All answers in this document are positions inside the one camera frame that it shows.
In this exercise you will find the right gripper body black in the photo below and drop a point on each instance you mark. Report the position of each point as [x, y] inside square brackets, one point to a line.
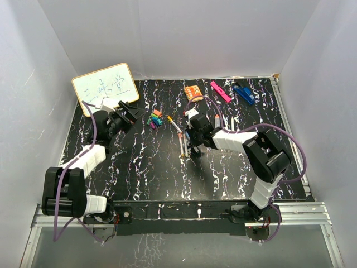
[195, 137]

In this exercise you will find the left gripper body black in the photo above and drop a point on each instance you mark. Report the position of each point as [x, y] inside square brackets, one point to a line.
[119, 122]

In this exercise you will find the orange highlighter marker body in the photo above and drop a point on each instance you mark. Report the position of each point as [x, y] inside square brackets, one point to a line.
[217, 121]

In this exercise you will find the yellow cap white marker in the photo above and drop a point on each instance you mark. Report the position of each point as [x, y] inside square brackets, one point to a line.
[174, 124]

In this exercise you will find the orange highlighter cap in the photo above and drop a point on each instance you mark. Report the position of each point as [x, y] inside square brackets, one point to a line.
[158, 113]

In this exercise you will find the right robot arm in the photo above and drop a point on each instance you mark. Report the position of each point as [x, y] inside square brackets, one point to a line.
[268, 157]

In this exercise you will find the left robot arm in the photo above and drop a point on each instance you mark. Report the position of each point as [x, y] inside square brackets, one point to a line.
[64, 191]

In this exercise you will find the pink cap white marker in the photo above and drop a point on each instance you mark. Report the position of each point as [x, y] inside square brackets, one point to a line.
[181, 145]

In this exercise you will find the purple marker cap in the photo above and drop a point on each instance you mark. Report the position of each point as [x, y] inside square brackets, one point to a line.
[153, 126]

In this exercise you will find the small whiteboard with writing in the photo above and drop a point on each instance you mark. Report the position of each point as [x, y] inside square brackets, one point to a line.
[114, 82]

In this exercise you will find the orange spiral notebook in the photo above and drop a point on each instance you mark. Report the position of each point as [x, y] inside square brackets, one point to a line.
[193, 93]

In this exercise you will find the pink utility knife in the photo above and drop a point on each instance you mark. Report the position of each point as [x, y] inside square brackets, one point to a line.
[220, 91]

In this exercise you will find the blue stapler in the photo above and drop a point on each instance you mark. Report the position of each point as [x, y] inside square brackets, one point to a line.
[245, 93]

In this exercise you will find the black mounting base bar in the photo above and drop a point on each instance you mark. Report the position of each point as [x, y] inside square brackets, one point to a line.
[231, 221]

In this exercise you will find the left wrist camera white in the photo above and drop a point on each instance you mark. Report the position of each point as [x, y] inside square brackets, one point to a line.
[107, 104]

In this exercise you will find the aluminium frame rail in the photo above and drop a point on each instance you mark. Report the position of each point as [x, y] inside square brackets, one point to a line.
[292, 213]

